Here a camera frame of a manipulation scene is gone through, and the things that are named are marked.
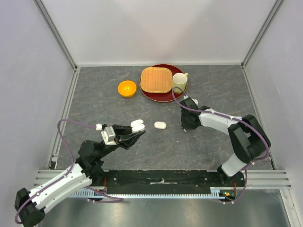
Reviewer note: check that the woven bamboo basket tray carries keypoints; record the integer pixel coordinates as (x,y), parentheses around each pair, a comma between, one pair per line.
(156,80)

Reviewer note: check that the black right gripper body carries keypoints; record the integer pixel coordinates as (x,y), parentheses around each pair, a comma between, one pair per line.
(185,123)

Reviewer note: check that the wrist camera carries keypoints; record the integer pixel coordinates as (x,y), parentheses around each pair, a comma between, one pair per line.
(108,135)
(196,102)

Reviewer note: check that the white earbud charging case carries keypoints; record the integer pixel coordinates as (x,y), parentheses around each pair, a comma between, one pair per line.
(160,125)

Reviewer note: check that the orange plastic bowl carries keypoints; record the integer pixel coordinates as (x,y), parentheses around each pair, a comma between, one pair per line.
(127,88)

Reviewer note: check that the aluminium frame post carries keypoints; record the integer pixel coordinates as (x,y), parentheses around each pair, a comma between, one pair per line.
(55,32)
(265,26)

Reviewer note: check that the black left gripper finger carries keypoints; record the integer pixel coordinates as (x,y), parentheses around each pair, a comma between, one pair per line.
(130,142)
(122,132)

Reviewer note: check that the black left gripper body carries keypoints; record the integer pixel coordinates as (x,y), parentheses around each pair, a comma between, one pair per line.
(123,144)

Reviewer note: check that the light blue cable duct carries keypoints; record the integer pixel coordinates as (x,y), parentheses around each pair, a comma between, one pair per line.
(213,194)

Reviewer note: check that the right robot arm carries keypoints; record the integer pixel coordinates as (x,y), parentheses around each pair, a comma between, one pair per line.
(248,139)

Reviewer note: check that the pale green mug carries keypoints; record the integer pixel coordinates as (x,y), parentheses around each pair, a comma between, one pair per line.
(179,82)

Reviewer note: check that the small white charging case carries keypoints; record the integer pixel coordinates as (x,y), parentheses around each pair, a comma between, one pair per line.
(137,125)

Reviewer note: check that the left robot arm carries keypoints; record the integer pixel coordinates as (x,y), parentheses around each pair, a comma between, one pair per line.
(32,205)

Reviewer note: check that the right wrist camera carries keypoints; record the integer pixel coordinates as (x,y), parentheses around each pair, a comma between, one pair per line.
(196,102)

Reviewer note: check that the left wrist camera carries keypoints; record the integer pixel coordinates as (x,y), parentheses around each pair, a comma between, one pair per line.
(108,135)

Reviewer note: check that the aluminium frame post left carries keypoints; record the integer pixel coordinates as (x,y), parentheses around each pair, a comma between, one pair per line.
(55,32)

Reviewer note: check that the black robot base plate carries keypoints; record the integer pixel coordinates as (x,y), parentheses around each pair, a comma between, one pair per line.
(165,182)

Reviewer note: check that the aluminium frame post right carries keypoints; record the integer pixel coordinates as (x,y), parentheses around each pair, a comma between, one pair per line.
(265,26)

